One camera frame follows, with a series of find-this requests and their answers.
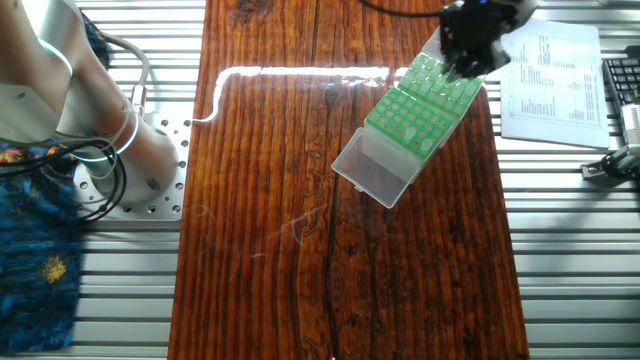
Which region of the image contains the black computer keyboard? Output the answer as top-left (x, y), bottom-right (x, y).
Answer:
top-left (602, 45), bottom-right (640, 109)

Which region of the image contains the black base cable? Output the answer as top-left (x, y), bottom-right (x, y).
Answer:
top-left (0, 138), bottom-right (129, 222)

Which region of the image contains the brown wooden board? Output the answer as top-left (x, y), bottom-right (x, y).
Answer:
top-left (167, 0), bottom-right (531, 360)

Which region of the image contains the white grey box device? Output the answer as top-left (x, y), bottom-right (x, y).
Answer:
top-left (619, 102), bottom-right (640, 146)

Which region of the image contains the small grey mounted device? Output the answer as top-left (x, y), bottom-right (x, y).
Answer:
top-left (579, 144), bottom-right (640, 190)

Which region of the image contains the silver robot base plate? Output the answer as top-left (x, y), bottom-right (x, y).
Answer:
top-left (74, 112), bottom-right (189, 221)

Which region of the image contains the clear box green tip rack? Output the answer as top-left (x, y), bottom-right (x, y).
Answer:
top-left (331, 85), bottom-right (455, 210)
top-left (397, 24), bottom-right (486, 120)

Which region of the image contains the grey base cable with connector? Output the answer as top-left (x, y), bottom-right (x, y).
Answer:
top-left (97, 32), bottom-right (151, 119)

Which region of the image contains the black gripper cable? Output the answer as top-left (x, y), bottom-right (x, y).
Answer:
top-left (358, 0), bottom-right (446, 19)

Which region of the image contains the white printed paper sheet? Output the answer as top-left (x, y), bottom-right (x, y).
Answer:
top-left (499, 22), bottom-right (612, 150)

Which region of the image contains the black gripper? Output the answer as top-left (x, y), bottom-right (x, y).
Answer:
top-left (439, 0), bottom-right (521, 81)

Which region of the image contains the blue painted cloth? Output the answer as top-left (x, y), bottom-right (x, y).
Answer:
top-left (0, 9), bottom-right (111, 356)

